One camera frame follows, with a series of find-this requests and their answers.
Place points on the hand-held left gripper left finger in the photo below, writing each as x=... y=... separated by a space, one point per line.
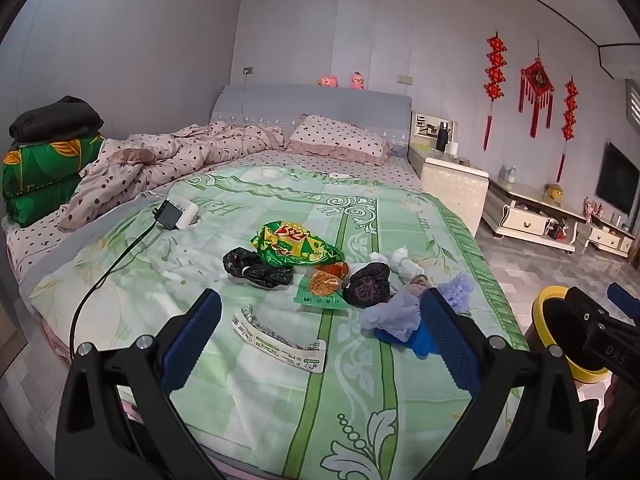
x=192 y=345

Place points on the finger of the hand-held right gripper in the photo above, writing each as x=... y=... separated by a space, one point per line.
x=624 y=301
x=582 y=305

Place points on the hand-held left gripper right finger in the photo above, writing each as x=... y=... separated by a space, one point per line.
x=450 y=340

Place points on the blue rubber glove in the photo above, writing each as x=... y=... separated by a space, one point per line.
x=422 y=342

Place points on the yellow rimmed trash bin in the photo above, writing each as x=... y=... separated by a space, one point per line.
x=552 y=325

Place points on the white paper wrapper strip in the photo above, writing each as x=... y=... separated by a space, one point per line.
x=280 y=347

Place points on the black plastic bag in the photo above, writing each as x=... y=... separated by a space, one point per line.
x=260 y=272

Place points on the knotted dark plastic bag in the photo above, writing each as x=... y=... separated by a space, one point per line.
x=367 y=285

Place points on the orange wrapper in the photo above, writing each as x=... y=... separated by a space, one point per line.
x=335 y=269

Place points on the green packet with orange snack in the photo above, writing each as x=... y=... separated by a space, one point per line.
x=320 y=287

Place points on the green snack bag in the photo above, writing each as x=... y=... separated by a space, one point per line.
x=295 y=247

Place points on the white television cabinet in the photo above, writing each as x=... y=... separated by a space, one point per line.
x=605 y=240

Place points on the red box under table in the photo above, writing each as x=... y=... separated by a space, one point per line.
x=559 y=230

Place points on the green floral bed sheet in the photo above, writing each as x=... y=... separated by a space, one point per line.
x=250 y=410

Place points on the pink doll figure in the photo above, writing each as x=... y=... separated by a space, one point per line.
x=592 y=209

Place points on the white coffee table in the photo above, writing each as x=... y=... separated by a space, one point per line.
x=520 y=222

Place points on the yellow toy figure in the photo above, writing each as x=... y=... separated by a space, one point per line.
x=554 y=192

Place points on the black flat television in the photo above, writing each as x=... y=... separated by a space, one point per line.
x=617 y=180

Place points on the black power adapter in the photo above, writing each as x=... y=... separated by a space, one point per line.
x=167 y=215

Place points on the white charging box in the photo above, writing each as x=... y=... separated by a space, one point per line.
x=189 y=212

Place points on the white plastic bottle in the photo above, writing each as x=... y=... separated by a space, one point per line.
x=510 y=175

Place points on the white bedside cabinet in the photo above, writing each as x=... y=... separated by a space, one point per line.
x=450 y=185

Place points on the pink polka dot quilt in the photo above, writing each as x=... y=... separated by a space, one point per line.
x=165 y=155

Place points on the white tissue roll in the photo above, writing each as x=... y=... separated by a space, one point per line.
x=453 y=147

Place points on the small white flat object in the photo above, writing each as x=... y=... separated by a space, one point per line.
x=340 y=175

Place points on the black thermos bottle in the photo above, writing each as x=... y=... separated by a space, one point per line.
x=442 y=136

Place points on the green folded quilt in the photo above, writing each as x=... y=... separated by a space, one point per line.
x=40 y=185

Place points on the red diamond knot ornament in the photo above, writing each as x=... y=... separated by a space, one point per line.
x=537 y=80

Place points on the pink polka dot pillow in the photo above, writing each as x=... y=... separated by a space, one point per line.
x=340 y=135

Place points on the grey upholstered bed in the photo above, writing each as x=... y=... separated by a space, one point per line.
x=300 y=102

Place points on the black folded cloth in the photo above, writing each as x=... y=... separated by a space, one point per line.
x=55 y=117

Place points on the pink plush toy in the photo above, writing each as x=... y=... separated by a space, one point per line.
x=327 y=81
x=357 y=81

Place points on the louvred wall vent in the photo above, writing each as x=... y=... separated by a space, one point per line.
x=634 y=107

